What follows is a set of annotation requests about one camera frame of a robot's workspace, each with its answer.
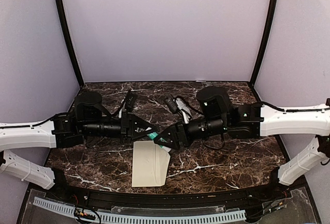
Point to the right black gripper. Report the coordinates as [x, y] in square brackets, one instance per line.
[175, 137]

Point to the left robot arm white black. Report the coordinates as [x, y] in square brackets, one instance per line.
[89, 118]

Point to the green white glue stick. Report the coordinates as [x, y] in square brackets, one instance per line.
[158, 140]

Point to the black front table rail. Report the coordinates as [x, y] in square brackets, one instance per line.
[97, 199]

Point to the right black frame post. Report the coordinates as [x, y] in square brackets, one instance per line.
[263, 43]

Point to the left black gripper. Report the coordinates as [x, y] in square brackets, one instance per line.
[128, 127]

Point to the cream paper envelope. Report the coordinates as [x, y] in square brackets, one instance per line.
[150, 164]

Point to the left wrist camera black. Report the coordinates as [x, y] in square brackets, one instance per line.
[127, 103]

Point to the small circuit board with wires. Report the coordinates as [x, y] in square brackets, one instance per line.
[82, 215]

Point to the left black frame post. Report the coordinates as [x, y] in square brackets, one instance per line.
[68, 42]

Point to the white slotted cable duct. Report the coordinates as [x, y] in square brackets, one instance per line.
[67, 210]

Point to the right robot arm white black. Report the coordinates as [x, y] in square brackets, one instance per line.
[260, 119]

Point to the black frame post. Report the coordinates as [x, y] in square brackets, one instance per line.
[68, 42]
[263, 43]

